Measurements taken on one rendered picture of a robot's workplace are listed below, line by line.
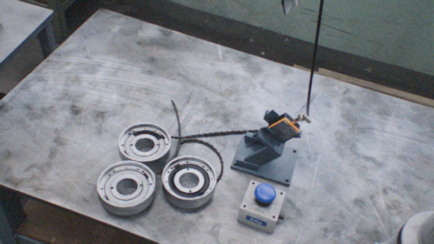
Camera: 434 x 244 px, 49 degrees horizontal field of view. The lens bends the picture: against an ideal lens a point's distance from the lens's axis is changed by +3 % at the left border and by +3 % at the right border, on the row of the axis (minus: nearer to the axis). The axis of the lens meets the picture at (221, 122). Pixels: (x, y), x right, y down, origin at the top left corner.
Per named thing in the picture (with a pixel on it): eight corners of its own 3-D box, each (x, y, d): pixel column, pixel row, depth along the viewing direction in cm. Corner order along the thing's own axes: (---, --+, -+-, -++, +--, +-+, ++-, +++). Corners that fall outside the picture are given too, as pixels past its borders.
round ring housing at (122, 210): (117, 230, 84) (116, 217, 82) (88, 190, 89) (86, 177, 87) (166, 200, 90) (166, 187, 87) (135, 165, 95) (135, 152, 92)
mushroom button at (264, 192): (248, 210, 87) (252, 195, 84) (254, 193, 90) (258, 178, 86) (268, 217, 86) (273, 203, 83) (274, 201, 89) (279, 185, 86)
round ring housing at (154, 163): (135, 182, 92) (134, 169, 89) (110, 147, 97) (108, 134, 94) (179, 160, 97) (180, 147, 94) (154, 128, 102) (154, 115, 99)
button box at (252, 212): (236, 221, 88) (239, 206, 85) (247, 193, 93) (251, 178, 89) (277, 237, 87) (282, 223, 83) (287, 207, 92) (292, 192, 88)
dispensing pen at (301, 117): (241, 137, 99) (299, 102, 88) (255, 148, 100) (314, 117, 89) (238, 144, 97) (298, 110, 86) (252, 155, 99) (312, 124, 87)
